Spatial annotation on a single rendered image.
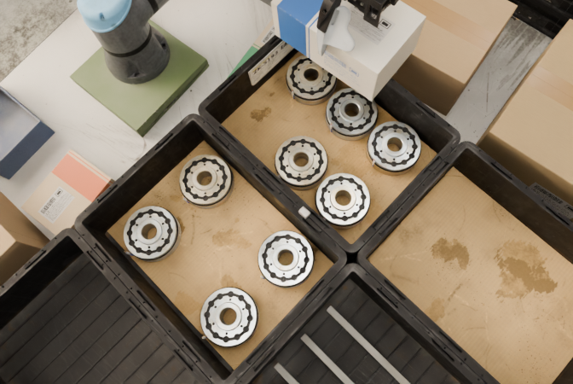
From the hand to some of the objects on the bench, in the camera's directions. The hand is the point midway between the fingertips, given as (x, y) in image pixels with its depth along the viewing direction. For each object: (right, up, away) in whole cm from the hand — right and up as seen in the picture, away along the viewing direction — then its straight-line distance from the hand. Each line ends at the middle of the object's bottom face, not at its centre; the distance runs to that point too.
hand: (345, 19), depth 80 cm
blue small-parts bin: (-76, -14, +44) cm, 89 cm away
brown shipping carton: (+22, +6, +44) cm, 50 cm away
